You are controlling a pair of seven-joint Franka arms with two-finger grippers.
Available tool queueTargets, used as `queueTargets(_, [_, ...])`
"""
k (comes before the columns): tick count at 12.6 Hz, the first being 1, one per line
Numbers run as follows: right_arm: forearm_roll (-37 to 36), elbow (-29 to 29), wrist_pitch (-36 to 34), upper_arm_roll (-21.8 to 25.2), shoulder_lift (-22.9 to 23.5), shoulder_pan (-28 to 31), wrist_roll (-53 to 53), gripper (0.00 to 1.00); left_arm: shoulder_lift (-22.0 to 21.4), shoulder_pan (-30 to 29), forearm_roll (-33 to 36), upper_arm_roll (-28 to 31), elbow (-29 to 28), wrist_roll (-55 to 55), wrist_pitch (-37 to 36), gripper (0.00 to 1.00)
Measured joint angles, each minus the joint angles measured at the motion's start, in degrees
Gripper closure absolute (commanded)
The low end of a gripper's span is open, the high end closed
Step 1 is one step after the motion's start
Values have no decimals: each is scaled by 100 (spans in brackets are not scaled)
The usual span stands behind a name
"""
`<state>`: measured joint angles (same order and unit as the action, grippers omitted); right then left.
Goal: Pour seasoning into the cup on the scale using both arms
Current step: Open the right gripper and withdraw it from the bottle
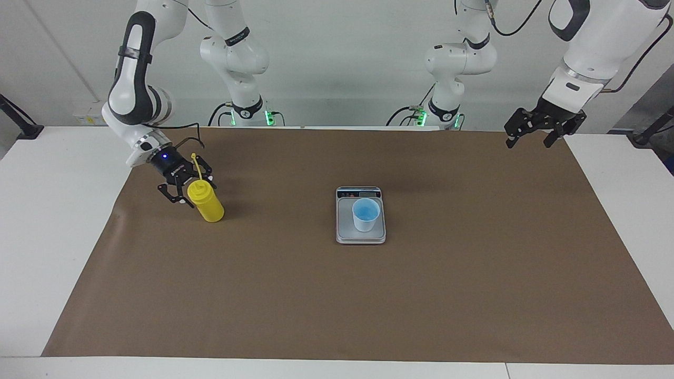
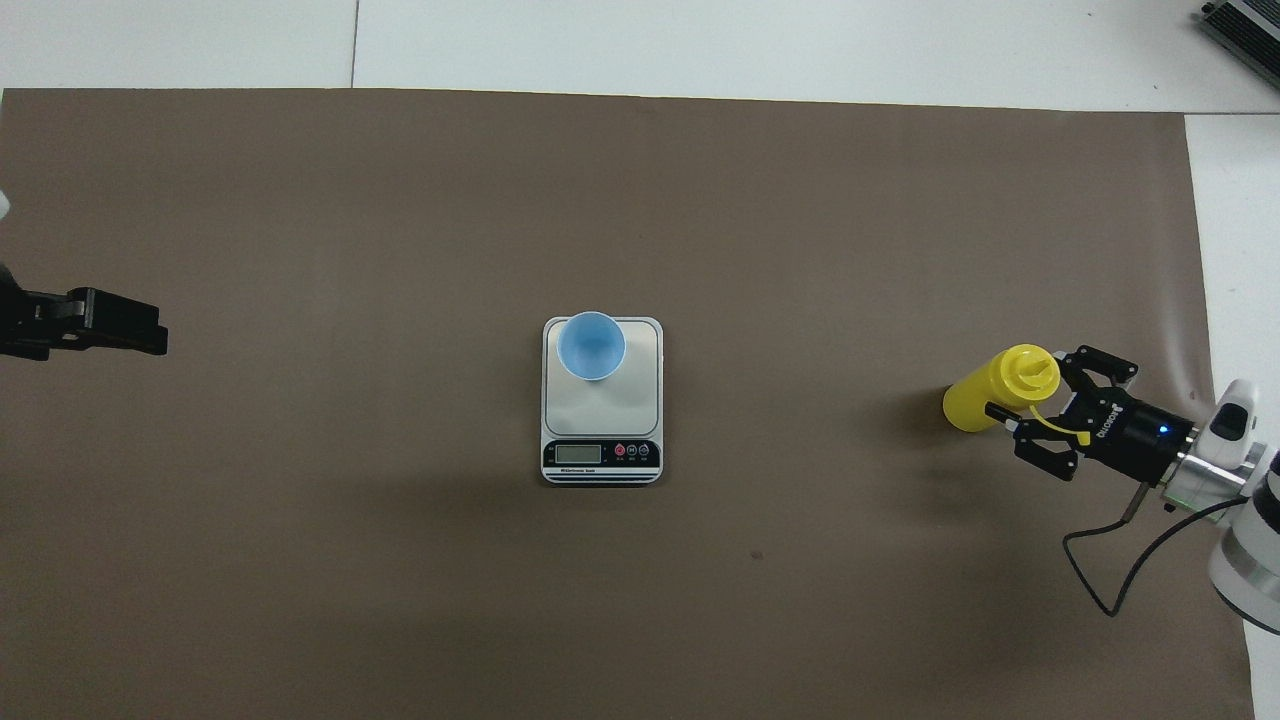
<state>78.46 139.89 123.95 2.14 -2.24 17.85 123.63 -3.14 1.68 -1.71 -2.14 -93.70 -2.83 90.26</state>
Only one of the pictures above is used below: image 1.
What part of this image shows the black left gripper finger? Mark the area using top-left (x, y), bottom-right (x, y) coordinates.
top-left (543, 115), bottom-right (588, 148)
top-left (504, 108), bottom-right (539, 149)

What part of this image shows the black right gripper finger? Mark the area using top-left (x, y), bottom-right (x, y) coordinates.
top-left (196, 163), bottom-right (216, 189)
top-left (157, 182), bottom-right (191, 208)

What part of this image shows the yellow squeeze seasoning bottle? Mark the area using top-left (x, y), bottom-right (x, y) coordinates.
top-left (188, 153), bottom-right (225, 223)

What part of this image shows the light blue plastic cup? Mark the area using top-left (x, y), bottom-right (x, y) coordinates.
top-left (352, 198), bottom-right (381, 233)

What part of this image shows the silver digital kitchen scale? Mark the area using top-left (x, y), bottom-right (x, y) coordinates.
top-left (335, 186), bottom-right (386, 245)

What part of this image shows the black clamp stand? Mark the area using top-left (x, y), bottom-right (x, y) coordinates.
top-left (632, 105), bottom-right (674, 147)
top-left (0, 94), bottom-right (44, 140)

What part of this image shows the brown paper table mat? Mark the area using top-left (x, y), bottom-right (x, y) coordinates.
top-left (41, 126), bottom-right (674, 365)

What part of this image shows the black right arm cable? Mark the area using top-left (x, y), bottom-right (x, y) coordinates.
top-left (145, 122), bottom-right (206, 151)

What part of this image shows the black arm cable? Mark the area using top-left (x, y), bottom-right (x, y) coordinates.
top-left (487, 0), bottom-right (674, 94)
top-left (145, 122), bottom-right (206, 151)

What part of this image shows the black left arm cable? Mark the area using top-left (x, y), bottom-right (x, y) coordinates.
top-left (487, 0), bottom-right (674, 94)

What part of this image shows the white wall power outlet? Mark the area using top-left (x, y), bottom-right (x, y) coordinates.
top-left (73, 101), bottom-right (110, 126)

